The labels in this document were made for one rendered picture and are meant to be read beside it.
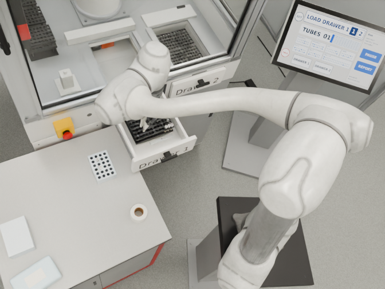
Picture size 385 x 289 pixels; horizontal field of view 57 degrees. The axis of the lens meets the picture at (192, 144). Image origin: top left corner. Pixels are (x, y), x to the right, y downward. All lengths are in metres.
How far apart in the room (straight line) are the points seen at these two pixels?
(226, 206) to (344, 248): 1.33
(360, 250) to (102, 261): 1.84
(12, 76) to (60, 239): 0.63
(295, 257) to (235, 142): 1.22
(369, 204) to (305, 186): 2.24
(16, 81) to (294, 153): 0.91
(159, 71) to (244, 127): 1.67
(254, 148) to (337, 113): 1.82
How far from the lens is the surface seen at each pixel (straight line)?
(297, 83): 2.07
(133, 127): 1.52
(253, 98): 0.93
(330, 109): 0.85
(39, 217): 1.54
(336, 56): 1.89
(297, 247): 1.62
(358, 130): 0.85
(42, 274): 1.44
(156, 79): 1.09
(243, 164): 2.54
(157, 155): 1.46
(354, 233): 2.78
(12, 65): 1.23
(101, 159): 1.58
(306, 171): 0.72
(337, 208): 2.77
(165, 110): 0.96
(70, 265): 1.48
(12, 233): 1.49
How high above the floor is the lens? 2.21
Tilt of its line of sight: 60 degrees down
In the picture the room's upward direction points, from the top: 23 degrees clockwise
